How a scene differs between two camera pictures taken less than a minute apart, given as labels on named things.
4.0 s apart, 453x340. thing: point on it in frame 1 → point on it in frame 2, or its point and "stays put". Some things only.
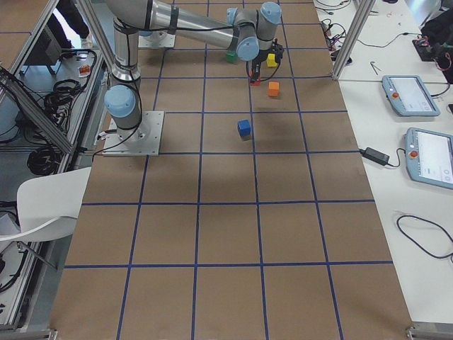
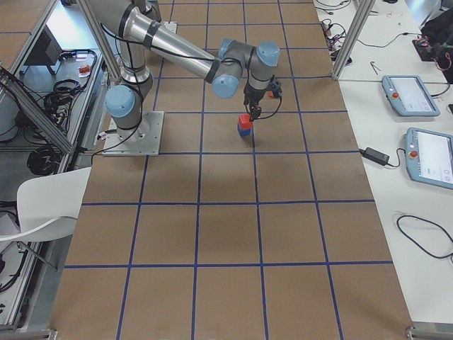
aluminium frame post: [366, 7] stays put
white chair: [48, 206] stays put
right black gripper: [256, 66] → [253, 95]
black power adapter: [375, 156] stays put
